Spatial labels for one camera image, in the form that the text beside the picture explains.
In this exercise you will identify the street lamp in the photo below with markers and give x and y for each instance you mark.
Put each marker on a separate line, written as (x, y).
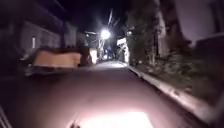
(105, 34)

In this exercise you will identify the grey asphalt road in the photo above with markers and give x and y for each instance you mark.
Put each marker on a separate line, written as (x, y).
(100, 93)

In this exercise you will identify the tree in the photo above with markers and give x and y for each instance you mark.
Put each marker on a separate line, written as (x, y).
(143, 33)

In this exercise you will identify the orange truck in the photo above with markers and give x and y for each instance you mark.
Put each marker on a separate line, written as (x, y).
(58, 59)

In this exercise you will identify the concrete kerb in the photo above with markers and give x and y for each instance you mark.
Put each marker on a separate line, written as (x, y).
(170, 91)

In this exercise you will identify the grey building with window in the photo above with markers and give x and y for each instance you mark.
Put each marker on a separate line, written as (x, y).
(36, 33)

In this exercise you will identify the pale building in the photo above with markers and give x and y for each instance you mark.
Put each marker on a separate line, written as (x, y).
(196, 23)

